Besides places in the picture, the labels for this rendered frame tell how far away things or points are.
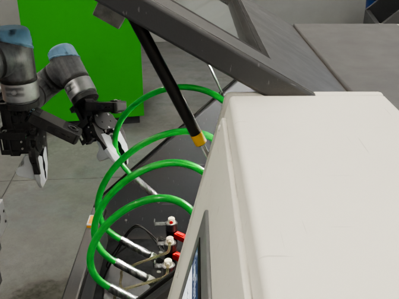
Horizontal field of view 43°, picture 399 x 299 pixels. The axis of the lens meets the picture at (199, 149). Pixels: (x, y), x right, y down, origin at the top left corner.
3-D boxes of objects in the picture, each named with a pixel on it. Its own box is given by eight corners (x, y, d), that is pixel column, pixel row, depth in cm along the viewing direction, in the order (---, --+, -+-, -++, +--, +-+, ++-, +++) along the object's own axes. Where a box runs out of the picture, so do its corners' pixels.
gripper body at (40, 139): (13, 143, 116) (4, 94, 111) (50, 143, 116) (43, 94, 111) (1, 158, 109) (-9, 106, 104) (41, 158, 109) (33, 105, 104)
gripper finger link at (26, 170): (21, 186, 117) (15, 150, 113) (47, 186, 117) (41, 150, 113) (17, 193, 114) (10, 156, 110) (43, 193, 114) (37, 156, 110)
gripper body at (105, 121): (104, 144, 137) (84, 106, 139) (122, 127, 132) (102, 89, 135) (82, 148, 131) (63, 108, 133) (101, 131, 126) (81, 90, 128)
